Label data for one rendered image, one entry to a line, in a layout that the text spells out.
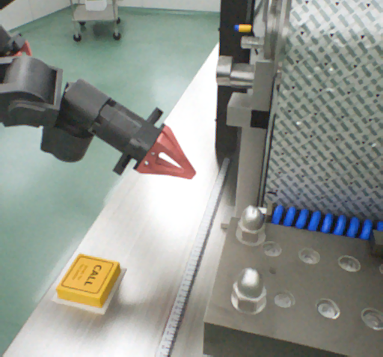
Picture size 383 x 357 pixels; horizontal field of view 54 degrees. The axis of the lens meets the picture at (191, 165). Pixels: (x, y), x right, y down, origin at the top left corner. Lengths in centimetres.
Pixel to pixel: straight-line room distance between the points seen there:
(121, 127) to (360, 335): 36
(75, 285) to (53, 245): 143
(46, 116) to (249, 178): 32
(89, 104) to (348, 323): 39
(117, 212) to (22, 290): 119
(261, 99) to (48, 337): 43
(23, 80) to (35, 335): 33
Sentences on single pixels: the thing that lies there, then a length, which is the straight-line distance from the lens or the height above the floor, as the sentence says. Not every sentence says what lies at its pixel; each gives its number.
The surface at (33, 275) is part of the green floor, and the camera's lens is 191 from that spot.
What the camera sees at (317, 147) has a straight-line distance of 48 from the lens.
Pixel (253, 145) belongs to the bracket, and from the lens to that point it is 58.
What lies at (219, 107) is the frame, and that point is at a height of 101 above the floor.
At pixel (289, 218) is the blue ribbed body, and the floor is 104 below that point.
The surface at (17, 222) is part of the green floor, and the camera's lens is 221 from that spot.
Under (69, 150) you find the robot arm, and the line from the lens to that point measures 57.
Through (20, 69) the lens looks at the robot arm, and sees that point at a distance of 52.
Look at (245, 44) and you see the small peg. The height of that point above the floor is 123.
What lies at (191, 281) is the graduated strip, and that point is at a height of 90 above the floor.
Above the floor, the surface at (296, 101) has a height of 119.
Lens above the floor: 137
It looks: 34 degrees down
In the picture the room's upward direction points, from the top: straight up
